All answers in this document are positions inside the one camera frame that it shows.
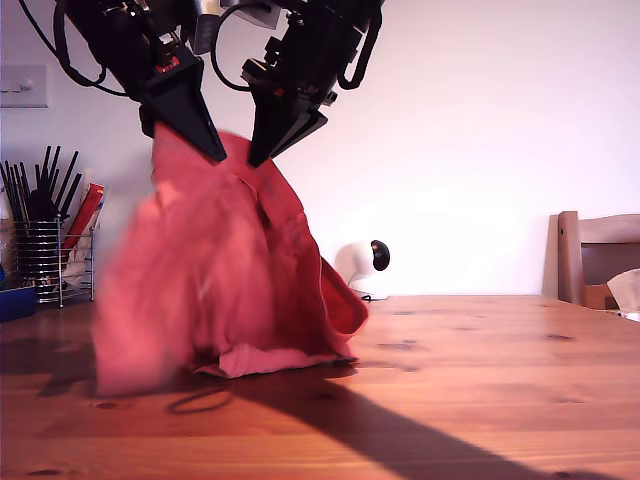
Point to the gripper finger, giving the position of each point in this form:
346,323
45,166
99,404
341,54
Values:
185,110
280,125
310,130
146,122

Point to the red underwear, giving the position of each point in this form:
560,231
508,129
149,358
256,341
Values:
225,280

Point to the black chopstick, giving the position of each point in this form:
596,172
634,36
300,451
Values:
66,180
53,168
70,195
44,168
10,193

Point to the red chopstick packet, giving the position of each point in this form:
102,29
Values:
85,207

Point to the blue box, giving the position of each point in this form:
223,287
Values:
17,304

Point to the wooden chair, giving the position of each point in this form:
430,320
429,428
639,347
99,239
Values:
567,260

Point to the orange cardboard box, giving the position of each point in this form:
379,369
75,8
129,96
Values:
595,296

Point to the white tissue paper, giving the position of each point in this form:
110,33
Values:
627,289

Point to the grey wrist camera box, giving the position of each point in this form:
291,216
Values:
205,32
267,15

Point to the white light switch plate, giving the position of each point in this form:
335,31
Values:
25,86

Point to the white round security camera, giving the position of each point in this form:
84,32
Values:
357,265

